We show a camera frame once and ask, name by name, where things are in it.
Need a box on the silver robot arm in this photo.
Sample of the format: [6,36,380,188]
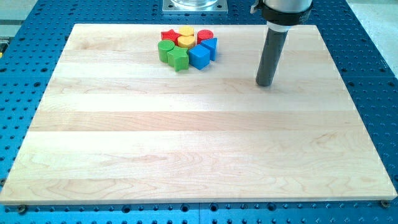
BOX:
[250,0,313,32]

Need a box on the blue cube block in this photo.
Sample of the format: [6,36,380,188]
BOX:
[188,45,210,70]

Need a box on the green star block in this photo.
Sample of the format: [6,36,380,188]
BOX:
[167,46,189,72]

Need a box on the blue triangle block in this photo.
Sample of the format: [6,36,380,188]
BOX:
[200,38,218,61]

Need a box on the yellow heart block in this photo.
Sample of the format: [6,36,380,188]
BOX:
[177,35,195,49]

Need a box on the green cylinder block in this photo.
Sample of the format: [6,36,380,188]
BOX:
[157,39,175,63]

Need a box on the red cylinder block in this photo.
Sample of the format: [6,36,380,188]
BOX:
[197,29,214,44]

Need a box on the red star block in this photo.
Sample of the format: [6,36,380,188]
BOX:
[160,29,181,46]

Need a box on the light wooden board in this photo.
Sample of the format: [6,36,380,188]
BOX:
[1,24,397,205]

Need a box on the yellow cylinder block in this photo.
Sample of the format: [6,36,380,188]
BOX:
[178,26,195,37]

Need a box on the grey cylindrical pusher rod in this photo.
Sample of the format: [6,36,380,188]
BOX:
[256,29,287,86]

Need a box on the blue perforated metal table plate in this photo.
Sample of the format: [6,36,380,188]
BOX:
[1,0,397,223]

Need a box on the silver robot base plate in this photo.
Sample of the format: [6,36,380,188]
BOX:
[162,0,228,14]

